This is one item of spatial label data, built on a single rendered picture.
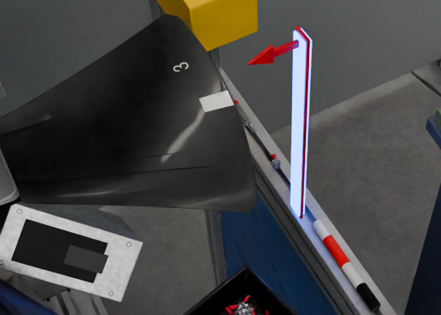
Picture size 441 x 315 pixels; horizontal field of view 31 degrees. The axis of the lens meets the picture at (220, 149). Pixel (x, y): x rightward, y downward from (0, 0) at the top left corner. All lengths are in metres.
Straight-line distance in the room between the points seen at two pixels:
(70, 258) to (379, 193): 1.38
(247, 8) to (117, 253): 0.39
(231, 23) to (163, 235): 1.08
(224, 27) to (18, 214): 0.39
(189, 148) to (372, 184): 1.43
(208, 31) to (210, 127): 0.31
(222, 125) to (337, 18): 1.25
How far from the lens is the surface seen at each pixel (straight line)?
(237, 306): 1.02
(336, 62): 2.13
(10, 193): 0.74
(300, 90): 0.87
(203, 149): 0.77
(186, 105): 0.79
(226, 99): 0.80
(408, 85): 2.40
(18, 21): 1.59
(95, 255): 0.89
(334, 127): 2.28
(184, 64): 0.82
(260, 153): 1.14
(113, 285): 0.90
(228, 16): 1.07
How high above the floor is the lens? 1.76
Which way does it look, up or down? 52 degrees down
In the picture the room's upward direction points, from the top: 6 degrees counter-clockwise
